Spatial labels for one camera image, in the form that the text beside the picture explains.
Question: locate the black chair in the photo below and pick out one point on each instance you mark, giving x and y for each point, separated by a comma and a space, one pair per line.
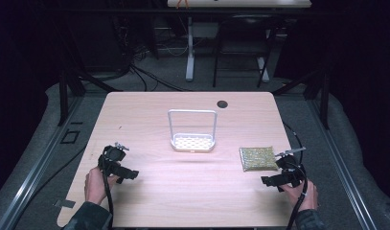
243, 51

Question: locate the black tape square outline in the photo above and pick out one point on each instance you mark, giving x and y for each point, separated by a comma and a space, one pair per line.
63, 136

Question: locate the person's left hand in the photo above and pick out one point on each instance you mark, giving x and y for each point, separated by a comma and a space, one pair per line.
95, 188

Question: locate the short black tape strip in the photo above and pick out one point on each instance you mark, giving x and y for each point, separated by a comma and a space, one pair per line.
76, 123

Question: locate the aluminium floor rail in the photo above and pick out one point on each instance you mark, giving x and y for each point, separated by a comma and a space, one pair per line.
342, 172
39, 166

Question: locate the black metal frame stand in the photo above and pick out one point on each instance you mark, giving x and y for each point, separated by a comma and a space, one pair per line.
63, 96
325, 102

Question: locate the white sponge holder rack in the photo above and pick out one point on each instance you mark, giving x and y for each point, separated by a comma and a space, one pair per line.
192, 143

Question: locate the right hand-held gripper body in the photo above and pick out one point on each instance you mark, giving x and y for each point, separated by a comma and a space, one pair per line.
290, 171

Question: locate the white background desk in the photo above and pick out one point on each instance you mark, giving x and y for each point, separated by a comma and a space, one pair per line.
240, 3

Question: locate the grey tape strip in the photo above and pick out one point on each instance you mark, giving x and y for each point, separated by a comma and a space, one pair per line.
64, 203

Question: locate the person's right hand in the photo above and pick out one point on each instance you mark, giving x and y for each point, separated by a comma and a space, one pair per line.
306, 198

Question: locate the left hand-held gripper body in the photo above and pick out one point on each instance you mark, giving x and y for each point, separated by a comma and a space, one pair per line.
112, 155

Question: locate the yellow-green scouring sponge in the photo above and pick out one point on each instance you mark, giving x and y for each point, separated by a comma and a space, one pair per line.
258, 158

